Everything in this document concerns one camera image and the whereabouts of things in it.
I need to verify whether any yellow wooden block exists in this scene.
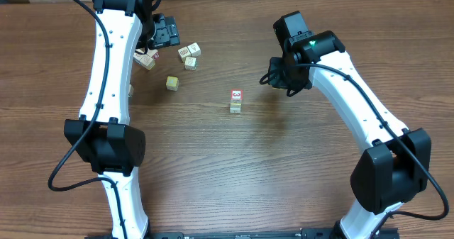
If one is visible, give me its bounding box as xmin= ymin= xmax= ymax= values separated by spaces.
xmin=166 ymin=76 xmax=179 ymax=91
xmin=140 ymin=55 xmax=155 ymax=70

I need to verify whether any red number three block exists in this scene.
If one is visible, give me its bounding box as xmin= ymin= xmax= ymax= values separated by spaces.
xmin=231 ymin=89 xmax=243 ymax=104

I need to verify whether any wooden block red pencil picture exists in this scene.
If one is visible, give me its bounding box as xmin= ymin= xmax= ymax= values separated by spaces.
xmin=230 ymin=106 xmax=241 ymax=113

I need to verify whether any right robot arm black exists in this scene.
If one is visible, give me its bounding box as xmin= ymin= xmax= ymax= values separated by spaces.
xmin=260 ymin=11 xmax=431 ymax=238

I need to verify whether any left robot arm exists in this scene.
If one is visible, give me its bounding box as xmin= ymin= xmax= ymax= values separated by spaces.
xmin=63 ymin=0 xmax=179 ymax=238

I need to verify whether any wooden block red side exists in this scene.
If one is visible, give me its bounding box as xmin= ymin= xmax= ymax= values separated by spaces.
xmin=147 ymin=50 xmax=159 ymax=60

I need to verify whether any wooden block brown picture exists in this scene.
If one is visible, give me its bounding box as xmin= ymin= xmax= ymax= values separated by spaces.
xmin=178 ymin=47 xmax=192 ymax=63

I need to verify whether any wooden block triangle picture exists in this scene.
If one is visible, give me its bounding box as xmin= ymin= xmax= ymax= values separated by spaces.
xmin=187 ymin=43 xmax=201 ymax=57

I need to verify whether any wooden block ball picture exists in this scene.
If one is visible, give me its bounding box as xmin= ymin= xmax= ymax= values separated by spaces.
xmin=133 ymin=53 xmax=143 ymax=65

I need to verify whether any wooden block green picture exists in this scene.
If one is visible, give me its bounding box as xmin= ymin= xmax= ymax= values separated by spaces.
xmin=184 ymin=57 xmax=197 ymax=70

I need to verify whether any yellow top wooden block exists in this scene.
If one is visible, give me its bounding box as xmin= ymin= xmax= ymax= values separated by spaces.
xmin=166 ymin=76 xmax=179 ymax=91

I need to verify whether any wooden block teal side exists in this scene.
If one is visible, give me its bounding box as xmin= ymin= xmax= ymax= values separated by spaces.
xmin=128 ymin=84 xmax=134 ymax=98

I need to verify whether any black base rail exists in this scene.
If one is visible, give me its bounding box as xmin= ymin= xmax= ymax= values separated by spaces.
xmin=84 ymin=226 xmax=401 ymax=239

